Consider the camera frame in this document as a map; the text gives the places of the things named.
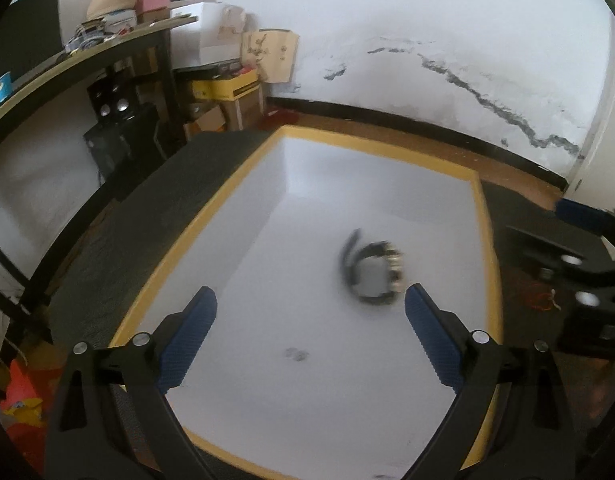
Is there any red string charm bracelet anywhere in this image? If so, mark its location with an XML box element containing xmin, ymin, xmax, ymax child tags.
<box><xmin>529</xmin><ymin>286</ymin><xmax>563</xmax><ymax>312</ymax></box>

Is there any black patterned table cloth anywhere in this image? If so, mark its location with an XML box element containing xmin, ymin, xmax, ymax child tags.
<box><xmin>51</xmin><ymin>127</ymin><xmax>615</xmax><ymax>479</ymax></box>

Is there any yellow cardboard box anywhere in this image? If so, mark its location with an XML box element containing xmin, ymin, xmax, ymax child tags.
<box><xmin>113</xmin><ymin>127</ymin><xmax>503</xmax><ymax>479</ymax></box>

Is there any black speaker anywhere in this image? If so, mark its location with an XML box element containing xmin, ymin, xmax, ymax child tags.
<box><xmin>87</xmin><ymin>70</ymin><xmax>139</xmax><ymax>125</ymax></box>

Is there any brown cardboard box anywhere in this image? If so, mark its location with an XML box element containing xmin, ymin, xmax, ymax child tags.
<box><xmin>220</xmin><ymin>86</ymin><xmax>266</xmax><ymax>131</ymax></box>

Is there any blue cup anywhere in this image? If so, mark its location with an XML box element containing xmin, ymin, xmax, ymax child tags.
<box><xmin>0</xmin><ymin>72</ymin><xmax>13</xmax><ymax>103</ymax></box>

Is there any black desk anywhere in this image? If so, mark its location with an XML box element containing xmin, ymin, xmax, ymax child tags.
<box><xmin>0</xmin><ymin>13</ymin><xmax>200</xmax><ymax>311</ymax></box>

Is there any white paper bag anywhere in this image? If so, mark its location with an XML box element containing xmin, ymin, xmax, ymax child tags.
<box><xmin>170</xmin><ymin>2</ymin><xmax>246</xmax><ymax>70</ymax></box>

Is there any brown paper bag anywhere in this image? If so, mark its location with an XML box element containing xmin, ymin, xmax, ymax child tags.
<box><xmin>241</xmin><ymin>29</ymin><xmax>298</xmax><ymax>84</ymax></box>

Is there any black computer monitor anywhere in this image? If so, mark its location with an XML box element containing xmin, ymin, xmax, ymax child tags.
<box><xmin>0</xmin><ymin>0</ymin><xmax>63</xmax><ymax>80</ymax></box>

